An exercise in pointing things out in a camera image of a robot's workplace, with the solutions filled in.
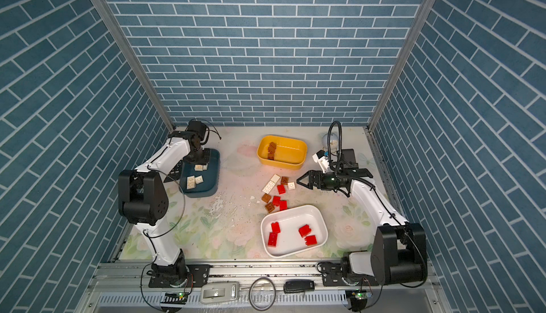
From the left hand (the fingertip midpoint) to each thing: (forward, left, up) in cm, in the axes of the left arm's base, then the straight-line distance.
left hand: (206, 160), depth 94 cm
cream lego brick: (-6, +8, -9) cm, 13 cm away
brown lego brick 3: (-13, -27, -10) cm, 32 cm away
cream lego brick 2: (-3, +2, -2) cm, 4 cm away
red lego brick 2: (-27, -31, -9) cm, 42 cm away
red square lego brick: (-9, -34, -9) cm, 36 cm away
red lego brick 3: (-28, -43, -8) cm, 52 cm away
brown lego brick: (-4, -35, -9) cm, 37 cm away
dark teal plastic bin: (-10, -3, -6) cm, 12 cm away
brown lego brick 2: (+14, -29, -7) cm, 33 cm away
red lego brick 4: (-15, -32, -9) cm, 36 cm away
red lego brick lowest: (-17, -35, -9) cm, 40 cm away
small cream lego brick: (-8, -38, -8) cm, 40 cm away
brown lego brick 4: (-18, -29, -9) cm, 35 cm away
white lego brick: (-8, -29, -8) cm, 31 cm away
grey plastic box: (-48, -11, -7) cm, 50 cm away
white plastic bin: (-27, -38, -10) cm, 48 cm away
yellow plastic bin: (+11, -38, -9) cm, 41 cm away
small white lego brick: (-5, +5, -9) cm, 11 cm away
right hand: (-14, -44, +5) cm, 47 cm away
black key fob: (-47, -38, -5) cm, 61 cm away
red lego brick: (-31, -31, -8) cm, 45 cm away
